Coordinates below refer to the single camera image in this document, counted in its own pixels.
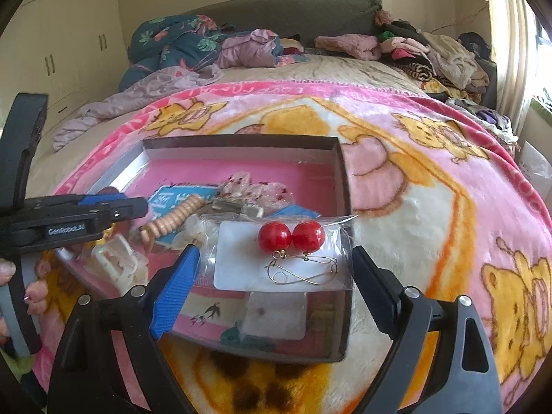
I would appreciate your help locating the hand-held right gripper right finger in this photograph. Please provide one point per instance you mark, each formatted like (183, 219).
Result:
(371, 276)

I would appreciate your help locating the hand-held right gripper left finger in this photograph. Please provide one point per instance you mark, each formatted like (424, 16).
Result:
(177, 284)

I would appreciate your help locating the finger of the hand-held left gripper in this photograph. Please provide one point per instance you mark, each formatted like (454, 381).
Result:
(125, 211)
(99, 199)

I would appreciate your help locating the white hair claw clip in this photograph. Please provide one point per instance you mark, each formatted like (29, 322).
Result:
(116, 258)

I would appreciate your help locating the red ball earrings packet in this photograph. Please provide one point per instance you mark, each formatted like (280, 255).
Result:
(293, 235)

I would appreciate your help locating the small stud earring packet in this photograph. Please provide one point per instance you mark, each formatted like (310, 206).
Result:
(276, 315)

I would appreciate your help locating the speckled sheer hair bow clip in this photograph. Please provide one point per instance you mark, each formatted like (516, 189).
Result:
(254, 189)

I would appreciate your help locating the shallow pink-lined box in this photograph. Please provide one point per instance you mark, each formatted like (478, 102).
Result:
(258, 172)

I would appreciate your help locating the person's left hand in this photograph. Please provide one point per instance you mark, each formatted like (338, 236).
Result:
(41, 287)

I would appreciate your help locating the pink cartoon printed blanket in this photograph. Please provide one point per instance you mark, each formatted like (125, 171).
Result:
(431, 189)

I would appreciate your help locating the lilac crumpled duvet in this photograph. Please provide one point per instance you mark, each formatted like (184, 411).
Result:
(142, 90)

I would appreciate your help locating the cream wardrobe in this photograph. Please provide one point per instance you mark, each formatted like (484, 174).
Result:
(64, 30)

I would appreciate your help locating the dark floral quilt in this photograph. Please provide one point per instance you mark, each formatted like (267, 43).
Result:
(172, 43)

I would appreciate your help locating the white plastic bag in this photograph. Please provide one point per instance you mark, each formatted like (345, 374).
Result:
(534, 164)

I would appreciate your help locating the lilac pink garment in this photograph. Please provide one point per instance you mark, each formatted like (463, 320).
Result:
(250, 47)

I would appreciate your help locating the bed with beige sheet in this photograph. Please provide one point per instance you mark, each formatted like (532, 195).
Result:
(345, 71)

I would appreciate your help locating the pile of mixed clothes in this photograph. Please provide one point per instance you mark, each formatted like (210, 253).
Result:
(440, 60)

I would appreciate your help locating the pink folded garment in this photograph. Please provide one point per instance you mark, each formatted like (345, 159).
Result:
(345, 45)

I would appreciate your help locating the grey padded headboard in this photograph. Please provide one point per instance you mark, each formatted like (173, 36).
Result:
(302, 17)

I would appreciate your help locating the window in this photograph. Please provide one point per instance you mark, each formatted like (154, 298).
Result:
(544, 64)

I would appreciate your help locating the cream curtain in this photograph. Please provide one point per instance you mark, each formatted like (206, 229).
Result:
(509, 30)

